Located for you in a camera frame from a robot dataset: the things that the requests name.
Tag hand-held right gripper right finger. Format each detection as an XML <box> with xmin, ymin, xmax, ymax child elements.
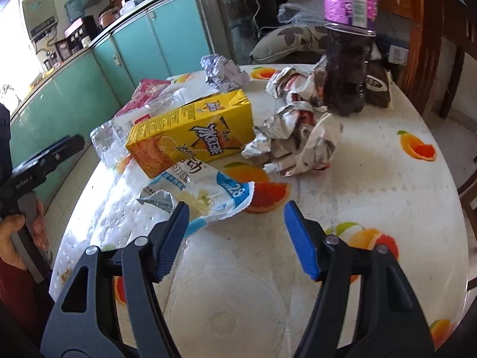
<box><xmin>284</xmin><ymin>200</ymin><xmax>436</xmax><ymax>358</ymax></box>

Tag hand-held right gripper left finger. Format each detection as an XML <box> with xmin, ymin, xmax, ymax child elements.
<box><xmin>40</xmin><ymin>201</ymin><xmax>191</xmax><ymax>358</ymax></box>

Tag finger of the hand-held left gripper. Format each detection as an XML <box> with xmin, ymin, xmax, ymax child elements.
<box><xmin>35</xmin><ymin>136</ymin><xmax>75</xmax><ymax>157</ymax></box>
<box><xmin>13</xmin><ymin>135</ymin><xmax>86</xmax><ymax>175</ymax></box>

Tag white blue snack wrapper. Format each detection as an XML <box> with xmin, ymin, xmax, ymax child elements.
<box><xmin>136</xmin><ymin>162</ymin><xmax>256</xmax><ymax>237</ymax></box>

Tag pink snack wrapper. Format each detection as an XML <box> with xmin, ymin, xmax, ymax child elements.
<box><xmin>115</xmin><ymin>78</ymin><xmax>172</xmax><ymax>118</ymax></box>

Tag yellow juice carton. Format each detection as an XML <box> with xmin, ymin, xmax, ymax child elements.
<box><xmin>126</xmin><ymin>89</ymin><xmax>255</xmax><ymax>179</ymax></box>

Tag silver red wrapper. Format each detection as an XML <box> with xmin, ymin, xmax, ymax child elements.
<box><xmin>265</xmin><ymin>66</ymin><xmax>329</xmax><ymax>109</ymax></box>

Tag grey paper ball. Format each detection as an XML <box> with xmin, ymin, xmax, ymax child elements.
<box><xmin>200</xmin><ymin>54</ymin><xmax>251</xmax><ymax>93</ymax></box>

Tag person's left forearm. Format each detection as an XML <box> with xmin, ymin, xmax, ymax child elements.
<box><xmin>0</xmin><ymin>259</ymin><xmax>56</xmax><ymax>317</ymax></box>

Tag person's left hand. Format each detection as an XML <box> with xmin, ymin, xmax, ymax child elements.
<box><xmin>0</xmin><ymin>198</ymin><xmax>51</xmax><ymax>269</ymax></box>

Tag crushed clear plastic bottle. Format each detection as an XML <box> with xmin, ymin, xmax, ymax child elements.
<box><xmin>90</xmin><ymin>87</ymin><xmax>187</xmax><ymax>168</ymax></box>

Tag fruit print tablecloth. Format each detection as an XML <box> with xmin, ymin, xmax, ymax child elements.
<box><xmin>50</xmin><ymin>63</ymin><xmax>472</xmax><ymax>358</ymax></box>

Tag crumpled silver white wrapper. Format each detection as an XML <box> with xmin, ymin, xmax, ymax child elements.
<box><xmin>241</xmin><ymin>105</ymin><xmax>343</xmax><ymax>177</ymax></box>

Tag bright kitchen window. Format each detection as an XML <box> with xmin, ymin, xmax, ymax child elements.
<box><xmin>0</xmin><ymin>0</ymin><xmax>38</xmax><ymax>98</ymax></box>

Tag black drink dispenser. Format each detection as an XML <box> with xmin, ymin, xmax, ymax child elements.
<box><xmin>54</xmin><ymin>17</ymin><xmax>98</xmax><ymax>62</ymax></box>

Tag teal lower kitchen cabinets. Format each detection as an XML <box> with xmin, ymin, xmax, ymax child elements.
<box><xmin>9</xmin><ymin>0</ymin><xmax>213</xmax><ymax>202</ymax></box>

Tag grey water heater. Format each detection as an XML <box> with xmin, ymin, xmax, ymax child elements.
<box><xmin>21</xmin><ymin>0</ymin><xmax>58</xmax><ymax>38</ymax></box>

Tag blue water jug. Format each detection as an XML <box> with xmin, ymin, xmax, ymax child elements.
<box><xmin>64</xmin><ymin>0</ymin><xmax>84</xmax><ymax>23</ymax></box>

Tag brown rice cooker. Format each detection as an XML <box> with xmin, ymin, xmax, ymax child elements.
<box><xmin>97</xmin><ymin>5</ymin><xmax>123</xmax><ymax>27</ymax></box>

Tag brown snack packet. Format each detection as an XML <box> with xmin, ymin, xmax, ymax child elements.
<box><xmin>313</xmin><ymin>54</ymin><xmax>392</xmax><ymax>109</ymax></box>

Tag brown wooden chair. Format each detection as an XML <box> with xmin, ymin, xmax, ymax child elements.
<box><xmin>456</xmin><ymin>164</ymin><xmax>477</xmax><ymax>239</ymax></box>

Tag floral grey cushion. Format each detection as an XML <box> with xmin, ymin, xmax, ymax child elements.
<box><xmin>250</xmin><ymin>26</ymin><xmax>329</xmax><ymax>64</ymax></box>

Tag brown wooden side table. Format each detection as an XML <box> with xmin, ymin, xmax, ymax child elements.
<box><xmin>373</xmin><ymin>0</ymin><xmax>477</xmax><ymax>116</ymax></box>

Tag bubble wrap sheet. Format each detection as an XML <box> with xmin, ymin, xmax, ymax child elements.
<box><xmin>278</xmin><ymin>0</ymin><xmax>326</xmax><ymax>27</ymax></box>

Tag purple label plastic bottle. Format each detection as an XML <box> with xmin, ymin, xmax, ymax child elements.
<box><xmin>320</xmin><ymin>0</ymin><xmax>379</xmax><ymax>117</ymax></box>

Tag metal sliding door frame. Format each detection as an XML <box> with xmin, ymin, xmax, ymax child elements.
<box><xmin>190</xmin><ymin>0</ymin><xmax>239</xmax><ymax>64</ymax></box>

